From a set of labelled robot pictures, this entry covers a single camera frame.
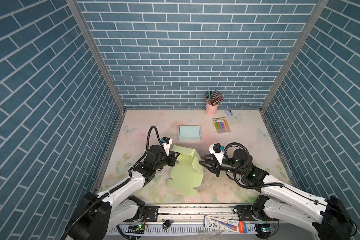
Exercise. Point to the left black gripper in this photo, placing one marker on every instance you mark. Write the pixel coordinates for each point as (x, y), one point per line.
(172, 158)

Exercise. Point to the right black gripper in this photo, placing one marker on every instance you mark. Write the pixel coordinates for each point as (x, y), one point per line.
(215, 166)

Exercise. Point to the light green paper box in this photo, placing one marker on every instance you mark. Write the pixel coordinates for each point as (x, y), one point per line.
(188, 173)

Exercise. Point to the light blue paper box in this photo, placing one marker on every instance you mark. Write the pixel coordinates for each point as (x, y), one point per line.
(189, 133)

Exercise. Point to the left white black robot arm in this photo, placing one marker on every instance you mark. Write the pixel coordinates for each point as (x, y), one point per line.
(96, 213)

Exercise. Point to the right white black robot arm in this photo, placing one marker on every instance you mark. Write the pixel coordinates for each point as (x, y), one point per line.
(326, 218)

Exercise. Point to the pack of coloured markers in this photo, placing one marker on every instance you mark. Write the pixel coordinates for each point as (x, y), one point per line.
(221, 125)

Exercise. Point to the pink pencil cup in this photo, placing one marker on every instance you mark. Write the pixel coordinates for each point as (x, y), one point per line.
(211, 110)

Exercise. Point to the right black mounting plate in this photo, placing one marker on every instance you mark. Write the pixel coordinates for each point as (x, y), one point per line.
(246, 211)

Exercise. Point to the black mounting plate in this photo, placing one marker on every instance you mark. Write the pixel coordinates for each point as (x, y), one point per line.
(147, 214)
(246, 211)

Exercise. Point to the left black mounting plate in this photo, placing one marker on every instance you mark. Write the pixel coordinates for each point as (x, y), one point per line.
(147, 214)

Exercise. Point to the white red blue package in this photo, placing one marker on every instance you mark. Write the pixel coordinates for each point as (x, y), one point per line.
(225, 225)

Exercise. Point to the coloured pencils bundle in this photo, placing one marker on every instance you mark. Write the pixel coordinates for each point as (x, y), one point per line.
(213, 98)

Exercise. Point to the small black knob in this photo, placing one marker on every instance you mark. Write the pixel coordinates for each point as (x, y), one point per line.
(166, 224)

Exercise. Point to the left green circuit board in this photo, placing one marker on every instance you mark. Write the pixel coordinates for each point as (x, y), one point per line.
(135, 229)

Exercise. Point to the right green lit device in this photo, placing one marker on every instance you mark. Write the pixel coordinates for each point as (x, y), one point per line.
(263, 231)

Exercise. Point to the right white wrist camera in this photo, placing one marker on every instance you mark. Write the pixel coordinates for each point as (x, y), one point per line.
(218, 151)

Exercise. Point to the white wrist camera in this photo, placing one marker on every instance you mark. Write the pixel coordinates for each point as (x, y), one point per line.
(218, 151)
(166, 143)

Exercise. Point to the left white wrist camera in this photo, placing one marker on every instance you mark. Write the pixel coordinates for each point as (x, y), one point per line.
(166, 143)

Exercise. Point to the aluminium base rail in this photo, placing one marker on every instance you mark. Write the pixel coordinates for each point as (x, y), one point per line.
(191, 214)

